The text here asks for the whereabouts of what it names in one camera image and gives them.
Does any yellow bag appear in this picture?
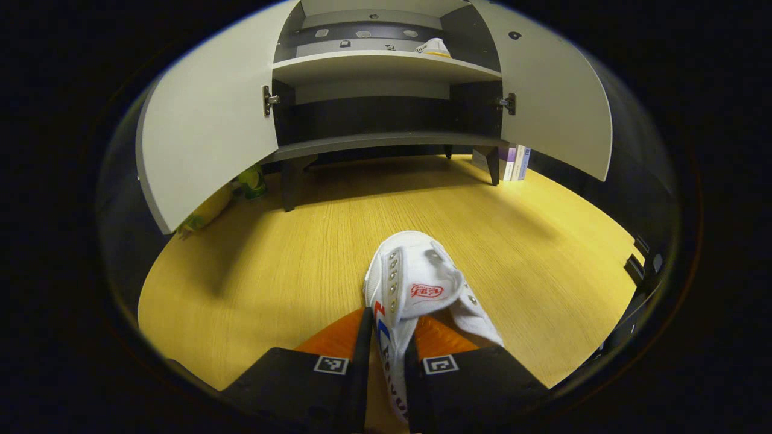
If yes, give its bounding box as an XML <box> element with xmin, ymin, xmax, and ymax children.
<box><xmin>176</xmin><ymin>183</ymin><xmax>237</xmax><ymax>240</ymax></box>

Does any white canvas shoe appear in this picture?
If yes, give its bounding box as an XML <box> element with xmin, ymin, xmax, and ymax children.
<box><xmin>363</xmin><ymin>231</ymin><xmax>504</xmax><ymax>423</ymax></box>
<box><xmin>414</xmin><ymin>37</ymin><xmax>452</xmax><ymax>59</ymax></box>

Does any white cabinet shelf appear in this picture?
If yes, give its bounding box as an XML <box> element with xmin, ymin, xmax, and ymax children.
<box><xmin>271</xmin><ymin>50</ymin><xmax>503</xmax><ymax>86</ymax></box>

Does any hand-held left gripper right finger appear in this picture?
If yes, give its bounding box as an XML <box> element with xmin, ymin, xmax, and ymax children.
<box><xmin>403</xmin><ymin>315</ymin><xmax>551</xmax><ymax>434</ymax></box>

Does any white door with camera sticker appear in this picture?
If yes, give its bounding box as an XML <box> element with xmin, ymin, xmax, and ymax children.
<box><xmin>136</xmin><ymin>0</ymin><xmax>302</xmax><ymax>236</ymax></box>

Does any green bottle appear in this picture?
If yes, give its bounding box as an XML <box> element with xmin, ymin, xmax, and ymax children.
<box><xmin>237</xmin><ymin>164</ymin><xmax>268</xmax><ymax>200</ymax></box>

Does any white door with headphones sticker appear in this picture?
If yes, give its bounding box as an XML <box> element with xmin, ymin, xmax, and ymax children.
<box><xmin>470</xmin><ymin>0</ymin><xmax>614</xmax><ymax>183</ymax></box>

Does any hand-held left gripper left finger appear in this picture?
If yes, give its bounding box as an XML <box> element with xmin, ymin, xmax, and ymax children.
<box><xmin>220</xmin><ymin>306</ymin><xmax>375</xmax><ymax>434</ymax></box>

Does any white shoe cabinet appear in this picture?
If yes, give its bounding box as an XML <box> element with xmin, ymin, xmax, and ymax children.
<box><xmin>265</xmin><ymin>0</ymin><xmax>510</xmax><ymax>212</ymax></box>

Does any dark cabinet bottom panel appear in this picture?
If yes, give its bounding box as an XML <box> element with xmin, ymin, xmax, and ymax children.
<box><xmin>264</xmin><ymin>131</ymin><xmax>508</xmax><ymax>165</ymax></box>

